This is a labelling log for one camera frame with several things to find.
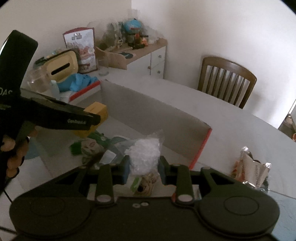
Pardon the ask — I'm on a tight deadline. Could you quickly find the green white doll toy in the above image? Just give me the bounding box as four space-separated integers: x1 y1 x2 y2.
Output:
69 131 111 165

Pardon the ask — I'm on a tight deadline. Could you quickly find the left hand with glove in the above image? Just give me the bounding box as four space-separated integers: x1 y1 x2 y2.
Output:
1 128 38 179

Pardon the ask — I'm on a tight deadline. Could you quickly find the clear glass jar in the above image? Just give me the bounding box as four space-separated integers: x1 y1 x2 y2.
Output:
27 67 50 93

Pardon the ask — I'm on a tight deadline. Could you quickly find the clear crinkled plastic bag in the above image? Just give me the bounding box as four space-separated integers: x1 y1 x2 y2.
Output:
124 130 165 176

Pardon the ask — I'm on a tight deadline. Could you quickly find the silver foil snack bag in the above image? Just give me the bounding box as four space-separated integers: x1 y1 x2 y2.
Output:
231 146 272 192

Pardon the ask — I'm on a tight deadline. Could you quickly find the red white cardboard box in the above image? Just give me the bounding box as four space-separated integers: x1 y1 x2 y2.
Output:
35 80 212 176

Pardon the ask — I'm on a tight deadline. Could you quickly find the blue cloth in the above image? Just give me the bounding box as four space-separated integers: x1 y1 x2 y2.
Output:
57 73 98 92

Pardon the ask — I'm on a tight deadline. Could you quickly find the white green plastic packet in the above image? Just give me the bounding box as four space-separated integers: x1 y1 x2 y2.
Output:
96 136 140 193

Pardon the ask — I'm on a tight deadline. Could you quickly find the yellow small box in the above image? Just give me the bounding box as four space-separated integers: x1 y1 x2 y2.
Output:
72 101 108 138

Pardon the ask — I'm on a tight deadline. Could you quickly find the white sideboard wooden top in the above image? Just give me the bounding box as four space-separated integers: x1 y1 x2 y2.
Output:
111 38 168 79

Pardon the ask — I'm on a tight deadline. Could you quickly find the red white snack bag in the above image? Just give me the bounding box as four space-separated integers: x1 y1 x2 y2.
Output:
63 27 97 74

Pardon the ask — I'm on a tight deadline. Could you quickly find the blue globe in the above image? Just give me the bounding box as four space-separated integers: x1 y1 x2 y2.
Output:
123 19 142 35

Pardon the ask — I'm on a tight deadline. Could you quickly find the beige plush keychain figure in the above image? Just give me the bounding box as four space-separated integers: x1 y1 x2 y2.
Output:
134 173 159 197

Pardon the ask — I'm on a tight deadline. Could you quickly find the wooden tray holder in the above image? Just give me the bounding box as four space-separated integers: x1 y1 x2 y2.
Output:
95 47 127 70

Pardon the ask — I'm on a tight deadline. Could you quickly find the brown wooden chair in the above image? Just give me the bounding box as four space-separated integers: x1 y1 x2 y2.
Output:
197 56 257 109

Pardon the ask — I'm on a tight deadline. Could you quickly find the yellow tissue box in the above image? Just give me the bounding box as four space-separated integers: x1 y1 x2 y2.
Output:
34 49 78 83

